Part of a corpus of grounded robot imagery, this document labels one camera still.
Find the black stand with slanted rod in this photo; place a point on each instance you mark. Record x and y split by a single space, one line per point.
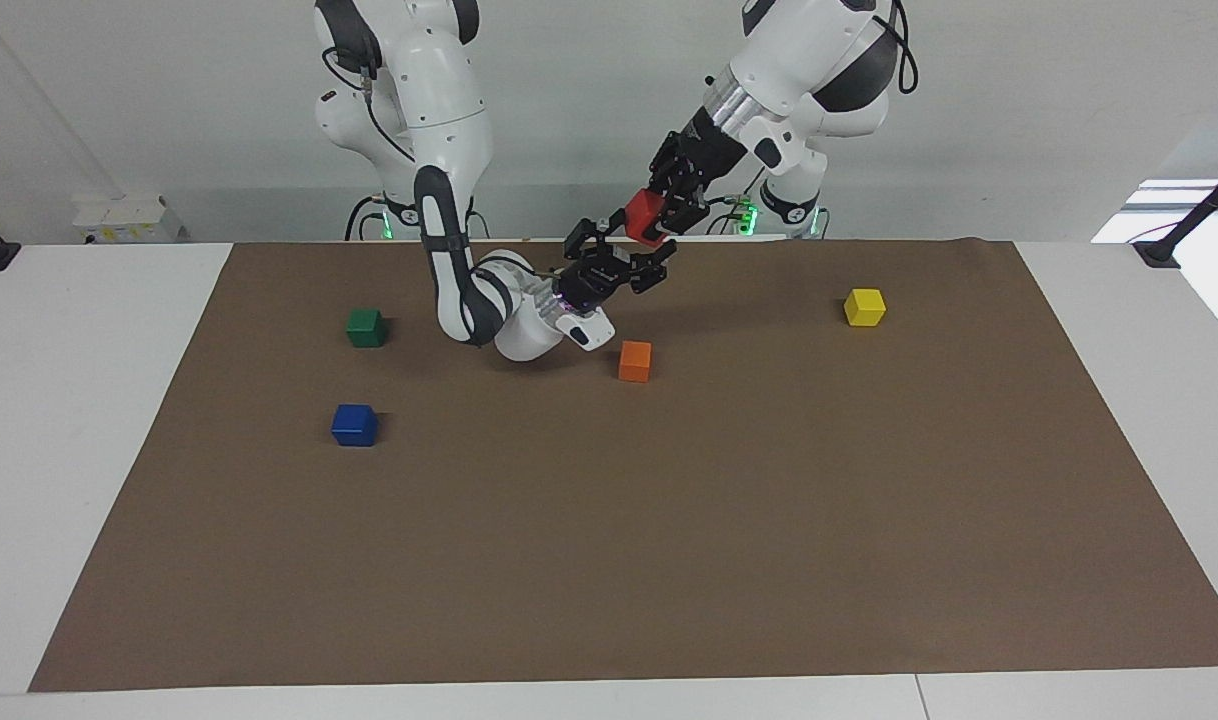
1184 225

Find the green wooden block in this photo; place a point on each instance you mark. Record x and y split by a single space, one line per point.
366 328

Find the orange wooden block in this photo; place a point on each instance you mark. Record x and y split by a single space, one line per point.
635 361

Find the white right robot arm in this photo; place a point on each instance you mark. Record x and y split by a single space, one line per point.
449 110

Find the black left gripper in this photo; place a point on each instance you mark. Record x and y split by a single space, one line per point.
704 150

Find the yellow wooden block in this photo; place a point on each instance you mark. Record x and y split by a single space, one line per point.
865 307

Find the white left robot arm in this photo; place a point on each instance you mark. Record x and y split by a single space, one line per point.
819 60

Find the white box with yellow label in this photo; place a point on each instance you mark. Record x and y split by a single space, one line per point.
129 218

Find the brown table mat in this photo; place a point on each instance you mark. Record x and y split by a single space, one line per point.
609 540

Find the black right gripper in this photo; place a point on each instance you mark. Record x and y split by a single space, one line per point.
591 278

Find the red wooden block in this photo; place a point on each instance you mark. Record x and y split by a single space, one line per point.
644 218

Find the blue wooden block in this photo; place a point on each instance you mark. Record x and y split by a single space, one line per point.
354 426

